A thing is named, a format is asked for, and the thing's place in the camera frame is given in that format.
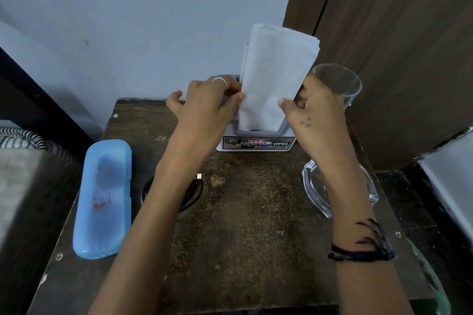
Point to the clear drinking glass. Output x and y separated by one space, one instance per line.
343 82

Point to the person's left thumb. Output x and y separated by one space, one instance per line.
234 102

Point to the person's right forearm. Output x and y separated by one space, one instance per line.
358 270

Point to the black bed frame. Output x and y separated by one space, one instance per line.
40 104

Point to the person's left little finger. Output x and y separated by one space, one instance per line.
174 100

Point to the person's right hand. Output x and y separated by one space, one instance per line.
319 130

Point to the person's left forearm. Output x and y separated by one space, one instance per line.
147 233

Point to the clear glass dish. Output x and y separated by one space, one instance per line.
314 189

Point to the black white striped cloth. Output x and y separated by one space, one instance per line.
22 139

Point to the white panel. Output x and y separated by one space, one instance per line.
451 178

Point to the person's left middle finger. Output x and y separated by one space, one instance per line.
216 84

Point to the blue plastic case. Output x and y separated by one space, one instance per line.
103 193

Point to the gray plastic napkin holder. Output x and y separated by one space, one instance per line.
255 143

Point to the person's right thumb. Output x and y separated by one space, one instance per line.
289 107

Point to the brown wooden door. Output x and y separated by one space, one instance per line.
399 49

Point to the white paper napkin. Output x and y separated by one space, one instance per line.
275 74

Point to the person's left hand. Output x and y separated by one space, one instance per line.
201 115

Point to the green translucent plastic object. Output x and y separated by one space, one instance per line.
434 281

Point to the gray fabric mattress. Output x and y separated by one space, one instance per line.
33 185

